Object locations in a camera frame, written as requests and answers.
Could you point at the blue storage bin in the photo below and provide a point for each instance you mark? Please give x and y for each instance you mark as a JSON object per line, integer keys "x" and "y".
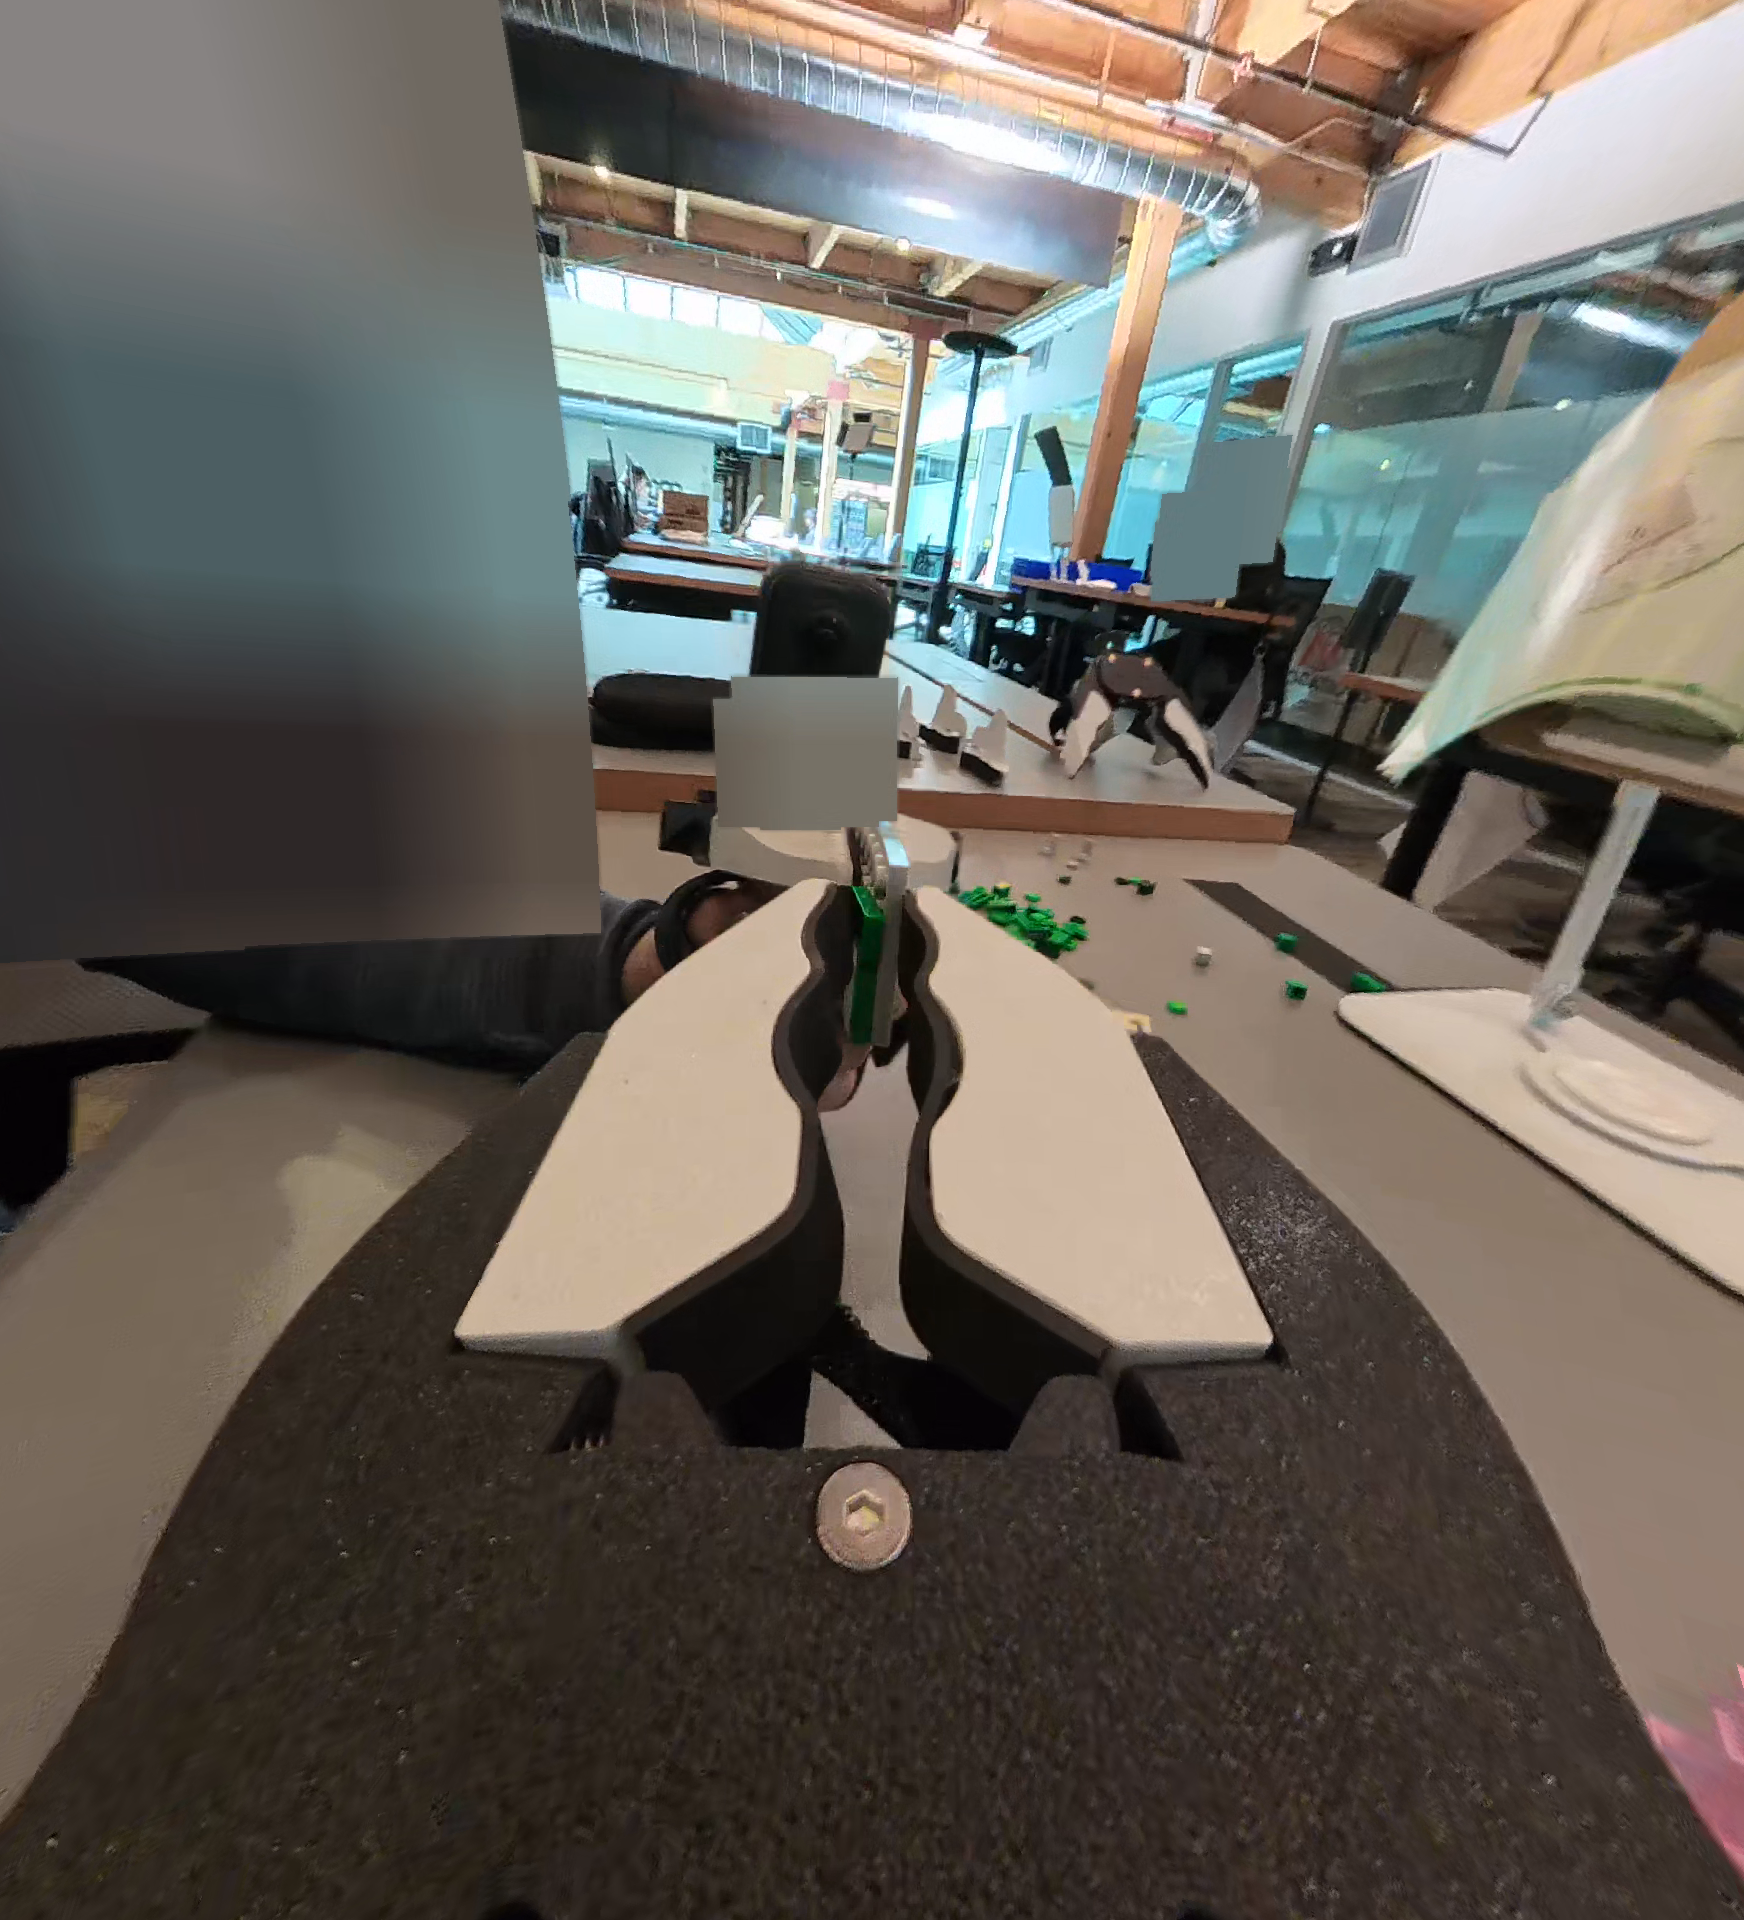
{"x": 1108, "y": 572}

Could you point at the wood edged table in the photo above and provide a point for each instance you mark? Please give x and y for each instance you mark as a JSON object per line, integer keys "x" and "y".
{"x": 1052, "y": 780}

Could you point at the black office chair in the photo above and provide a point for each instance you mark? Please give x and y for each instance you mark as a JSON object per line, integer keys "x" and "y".
{"x": 1713, "y": 960}

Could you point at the person's left hand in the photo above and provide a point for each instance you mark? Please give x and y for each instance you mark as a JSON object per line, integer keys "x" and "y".
{"x": 640, "y": 975}

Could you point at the wooden post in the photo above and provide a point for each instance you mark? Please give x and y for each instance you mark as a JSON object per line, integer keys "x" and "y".
{"x": 1127, "y": 376}

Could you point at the person's left forearm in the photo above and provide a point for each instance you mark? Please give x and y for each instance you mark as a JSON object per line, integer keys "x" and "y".
{"x": 406, "y": 999}

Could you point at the cardboard box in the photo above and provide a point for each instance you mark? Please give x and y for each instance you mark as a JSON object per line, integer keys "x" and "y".
{"x": 688, "y": 513}

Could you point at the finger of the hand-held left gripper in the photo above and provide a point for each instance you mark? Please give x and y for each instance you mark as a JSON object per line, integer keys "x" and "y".
{"x": 932, "y": 859}
{"x": 790, "y": 850}

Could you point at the grey desk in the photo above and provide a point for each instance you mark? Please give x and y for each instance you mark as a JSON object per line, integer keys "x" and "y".
{"x": 1412, "y": 1170}

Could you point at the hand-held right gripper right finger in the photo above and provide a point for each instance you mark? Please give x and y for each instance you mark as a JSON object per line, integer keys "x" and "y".
{"x": 1075, "y": 1186}

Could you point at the wall air vent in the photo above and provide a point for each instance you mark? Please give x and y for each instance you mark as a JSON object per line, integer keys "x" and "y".
{"x": 1393, "y": 214}

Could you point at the black floor lamp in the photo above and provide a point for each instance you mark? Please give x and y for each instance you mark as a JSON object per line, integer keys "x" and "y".
{"x": 969, "y": 450}

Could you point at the pile of green bricks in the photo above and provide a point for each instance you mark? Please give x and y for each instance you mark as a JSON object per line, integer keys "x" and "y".
{"x": 1024, "y": 919}

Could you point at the black zip case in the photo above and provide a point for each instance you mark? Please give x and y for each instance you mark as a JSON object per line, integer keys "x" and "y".
{"x": 655, "y": 714}

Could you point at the spare hand-held gripper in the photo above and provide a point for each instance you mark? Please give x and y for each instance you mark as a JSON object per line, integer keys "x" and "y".
{"x": 1136, "y": 706}

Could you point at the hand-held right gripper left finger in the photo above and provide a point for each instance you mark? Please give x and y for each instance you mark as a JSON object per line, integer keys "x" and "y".
{"x": 632, "y": 1170}

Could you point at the silver ventilation duct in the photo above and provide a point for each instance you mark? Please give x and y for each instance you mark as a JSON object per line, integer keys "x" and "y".
{"x": 813, "y": 68}

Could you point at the grey studded building plate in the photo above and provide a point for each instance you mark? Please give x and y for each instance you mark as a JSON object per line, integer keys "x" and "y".
{"x": 895, "y": 900}

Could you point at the instruction booklet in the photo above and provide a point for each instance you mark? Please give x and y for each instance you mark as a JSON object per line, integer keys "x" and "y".
{"x": 1607, "y": 572}

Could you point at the background work table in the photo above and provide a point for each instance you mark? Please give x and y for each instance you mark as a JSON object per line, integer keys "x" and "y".
{"x": 1112, "y": 604}

